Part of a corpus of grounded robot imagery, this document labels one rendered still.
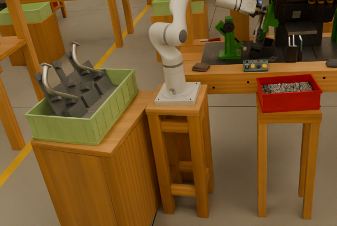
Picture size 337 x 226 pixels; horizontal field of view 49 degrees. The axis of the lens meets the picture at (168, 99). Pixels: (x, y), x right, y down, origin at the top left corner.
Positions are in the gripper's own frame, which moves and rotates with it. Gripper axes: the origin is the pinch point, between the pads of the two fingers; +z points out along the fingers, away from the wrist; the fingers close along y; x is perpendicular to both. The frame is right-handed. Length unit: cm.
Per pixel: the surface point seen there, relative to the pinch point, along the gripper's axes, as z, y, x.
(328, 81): 46, -41, -9
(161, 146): -43, -101, 7
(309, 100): 29, -62, -28
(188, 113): -33, -82, -15
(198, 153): -21, -101, 3
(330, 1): 30.1, -4.8, -34.3
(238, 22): -9.8, 4.6, 33.6
